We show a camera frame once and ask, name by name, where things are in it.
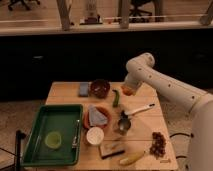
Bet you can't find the black camera stand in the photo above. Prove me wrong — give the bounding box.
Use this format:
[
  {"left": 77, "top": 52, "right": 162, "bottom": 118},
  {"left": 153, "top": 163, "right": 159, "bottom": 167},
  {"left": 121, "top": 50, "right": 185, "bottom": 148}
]
[{"left": 14, "top": 130, "right": 26, "bottom": 171}]

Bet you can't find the black floor cable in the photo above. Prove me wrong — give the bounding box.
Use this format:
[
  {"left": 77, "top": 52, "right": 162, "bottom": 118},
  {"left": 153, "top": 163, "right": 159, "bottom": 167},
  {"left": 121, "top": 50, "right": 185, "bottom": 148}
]
[{"left": 169, "top": 132, "right": 192, "bottom": 160}]

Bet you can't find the orange apple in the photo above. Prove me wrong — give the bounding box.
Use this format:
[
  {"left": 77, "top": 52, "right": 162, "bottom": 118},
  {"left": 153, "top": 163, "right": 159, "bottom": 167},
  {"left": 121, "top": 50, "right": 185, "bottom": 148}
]
[{"left": 122, "top": 87, "right": 132, "bottom": 96}]

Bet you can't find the grey folded cloth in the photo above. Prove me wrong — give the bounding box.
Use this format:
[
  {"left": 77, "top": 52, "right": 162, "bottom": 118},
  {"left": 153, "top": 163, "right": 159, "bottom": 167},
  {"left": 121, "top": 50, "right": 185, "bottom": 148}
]
[{"left": 89, "top": 105, "right": 108, "bottom": 126}]

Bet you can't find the brown topped sponge block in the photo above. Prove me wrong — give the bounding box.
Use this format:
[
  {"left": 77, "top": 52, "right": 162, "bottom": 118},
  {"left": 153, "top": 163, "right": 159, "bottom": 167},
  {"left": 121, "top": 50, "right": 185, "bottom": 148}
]
[{"left": 99, "top": 142, "right": 125, "bottom": 159}]

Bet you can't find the dark grape bunch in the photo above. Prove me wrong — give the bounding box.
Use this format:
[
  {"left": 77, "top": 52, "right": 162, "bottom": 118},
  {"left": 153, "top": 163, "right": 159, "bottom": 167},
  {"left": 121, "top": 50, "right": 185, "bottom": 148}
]
[{"left": 149, "top": 132, "right": 166, "bottom": 158}]

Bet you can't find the green cucumber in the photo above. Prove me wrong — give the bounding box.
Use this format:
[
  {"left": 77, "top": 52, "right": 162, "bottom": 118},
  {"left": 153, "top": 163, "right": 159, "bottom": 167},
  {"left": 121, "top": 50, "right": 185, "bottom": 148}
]
[{"left": 113, "top": 90, "right": 120, "bottom": 107}]

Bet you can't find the dark red bowl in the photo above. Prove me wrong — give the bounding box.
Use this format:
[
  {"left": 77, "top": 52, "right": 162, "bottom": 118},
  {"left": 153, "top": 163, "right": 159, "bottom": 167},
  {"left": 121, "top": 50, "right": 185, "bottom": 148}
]
[{"left": 90, "top": 79, "right": 110, "bottom": 98}]

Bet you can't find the metal cup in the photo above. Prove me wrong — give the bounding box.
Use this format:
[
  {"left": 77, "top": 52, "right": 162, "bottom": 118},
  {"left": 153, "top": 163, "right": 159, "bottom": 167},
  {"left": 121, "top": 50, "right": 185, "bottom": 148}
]
[{"left": 118, "top": 118, "right": 131, "bottom": 135}]

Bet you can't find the metal fork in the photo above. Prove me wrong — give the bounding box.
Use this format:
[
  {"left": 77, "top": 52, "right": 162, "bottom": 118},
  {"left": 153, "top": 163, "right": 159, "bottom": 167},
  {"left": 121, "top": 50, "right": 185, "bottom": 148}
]
[{"left": 72, "top": 120, "right": 80, "bottom": 149}]

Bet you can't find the green plastic tray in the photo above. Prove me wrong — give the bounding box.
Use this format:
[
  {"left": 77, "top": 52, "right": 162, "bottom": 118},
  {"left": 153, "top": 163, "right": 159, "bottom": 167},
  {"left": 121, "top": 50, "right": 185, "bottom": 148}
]
[{"left": 21, "top": 104, "right": 83, "bottom": 167}]

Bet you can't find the blue sponge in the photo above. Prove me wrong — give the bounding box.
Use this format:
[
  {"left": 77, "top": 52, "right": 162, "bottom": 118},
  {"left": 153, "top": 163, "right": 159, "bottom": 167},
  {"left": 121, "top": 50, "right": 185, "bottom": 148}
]
[{"left": 78, "top": 82, "right": 89, "bottom": 97}]

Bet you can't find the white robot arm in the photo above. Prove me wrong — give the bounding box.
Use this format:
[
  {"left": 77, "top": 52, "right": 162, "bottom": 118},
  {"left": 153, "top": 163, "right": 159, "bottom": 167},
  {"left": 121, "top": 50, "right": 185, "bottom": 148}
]
[{"left": 122, "top": 53, "right": 213, "bottom": 171}]

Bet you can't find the yellow banana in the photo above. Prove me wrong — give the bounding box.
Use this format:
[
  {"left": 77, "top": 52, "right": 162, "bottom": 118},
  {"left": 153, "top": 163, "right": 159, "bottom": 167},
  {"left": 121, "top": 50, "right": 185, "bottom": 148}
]
[{"left": 119, "top": 151, "right": 145, "bottom": 166}]

